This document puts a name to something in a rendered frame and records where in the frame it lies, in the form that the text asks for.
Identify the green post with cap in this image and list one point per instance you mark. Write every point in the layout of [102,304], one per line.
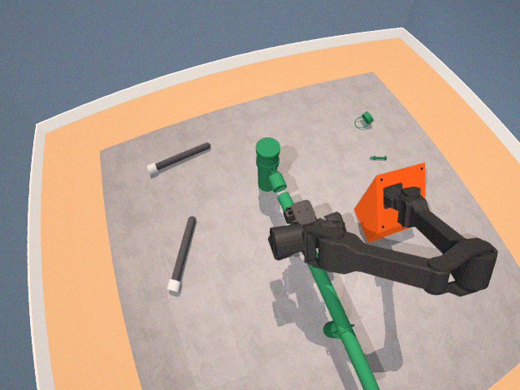
[268,150]

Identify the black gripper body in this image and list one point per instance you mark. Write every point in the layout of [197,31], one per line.
[335,217]

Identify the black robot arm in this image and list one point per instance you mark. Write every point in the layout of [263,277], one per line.
[470,261]

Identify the green horizontal pipe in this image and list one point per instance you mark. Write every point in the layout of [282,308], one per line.
[339,317]

